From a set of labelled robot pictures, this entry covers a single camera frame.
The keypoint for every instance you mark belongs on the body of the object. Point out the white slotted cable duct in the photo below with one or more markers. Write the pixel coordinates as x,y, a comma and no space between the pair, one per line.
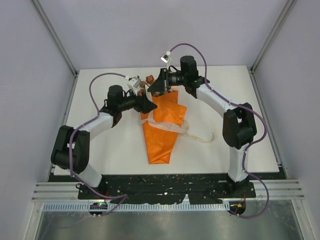
91,206

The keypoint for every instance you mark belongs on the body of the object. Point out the orange wrapping paper sheet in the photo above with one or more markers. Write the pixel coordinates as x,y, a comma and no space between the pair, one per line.
159,144

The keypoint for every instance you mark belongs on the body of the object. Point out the left aluminium corner post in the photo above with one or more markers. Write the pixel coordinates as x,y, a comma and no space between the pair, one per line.
53,34

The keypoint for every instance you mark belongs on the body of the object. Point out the aluminium corner post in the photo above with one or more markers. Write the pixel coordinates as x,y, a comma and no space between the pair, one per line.
53,34
273,33

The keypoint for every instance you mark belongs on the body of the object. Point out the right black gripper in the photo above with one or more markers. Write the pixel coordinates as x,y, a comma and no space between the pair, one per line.
162,81

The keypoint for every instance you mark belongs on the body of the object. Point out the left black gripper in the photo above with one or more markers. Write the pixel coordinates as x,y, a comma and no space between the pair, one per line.
143,105

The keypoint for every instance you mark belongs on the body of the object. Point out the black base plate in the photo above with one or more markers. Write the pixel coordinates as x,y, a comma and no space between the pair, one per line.
169,189

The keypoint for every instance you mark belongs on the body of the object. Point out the cream ribbon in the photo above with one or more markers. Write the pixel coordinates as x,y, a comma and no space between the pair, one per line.
183,129

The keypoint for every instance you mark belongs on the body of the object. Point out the aluminium frame rail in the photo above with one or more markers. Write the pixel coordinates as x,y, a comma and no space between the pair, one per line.
286,189

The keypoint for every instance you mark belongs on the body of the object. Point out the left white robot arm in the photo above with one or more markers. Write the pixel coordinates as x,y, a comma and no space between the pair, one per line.
71,150

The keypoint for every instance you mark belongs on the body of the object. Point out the right aluminium corner post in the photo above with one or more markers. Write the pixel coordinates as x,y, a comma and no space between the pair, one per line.
273,33

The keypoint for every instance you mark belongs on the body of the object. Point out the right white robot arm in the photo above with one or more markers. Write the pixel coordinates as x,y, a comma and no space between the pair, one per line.
238,122

